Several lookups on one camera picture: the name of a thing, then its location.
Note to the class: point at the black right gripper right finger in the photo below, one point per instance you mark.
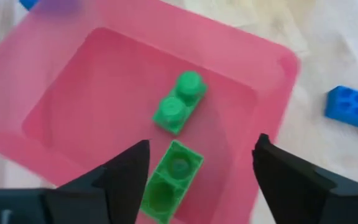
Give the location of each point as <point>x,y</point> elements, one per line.
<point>306,196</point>

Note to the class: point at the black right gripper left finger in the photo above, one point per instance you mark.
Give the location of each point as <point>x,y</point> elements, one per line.
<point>89,202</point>

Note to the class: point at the green two-stud toy block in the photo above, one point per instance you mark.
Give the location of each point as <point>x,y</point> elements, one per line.
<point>179,105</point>
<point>172,174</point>

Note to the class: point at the blue toy block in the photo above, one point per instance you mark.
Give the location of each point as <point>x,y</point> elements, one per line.
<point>353,109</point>
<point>26,3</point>

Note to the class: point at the pink translucent plastic bin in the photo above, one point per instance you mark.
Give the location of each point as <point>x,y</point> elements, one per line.
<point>104,93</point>

